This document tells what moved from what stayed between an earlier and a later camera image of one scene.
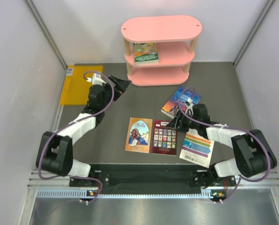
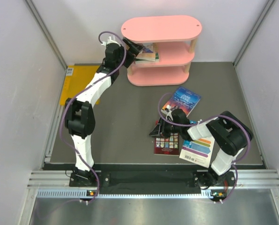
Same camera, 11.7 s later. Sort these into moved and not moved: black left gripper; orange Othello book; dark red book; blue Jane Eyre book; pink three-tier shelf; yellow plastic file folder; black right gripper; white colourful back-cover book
Moved: orange Othello book; black left gripper; black right gripper
Not moved: yellow plastic file folder; dark red book; pink three-tier shelf; blue Jane Eyre book; white colourful back-cover book
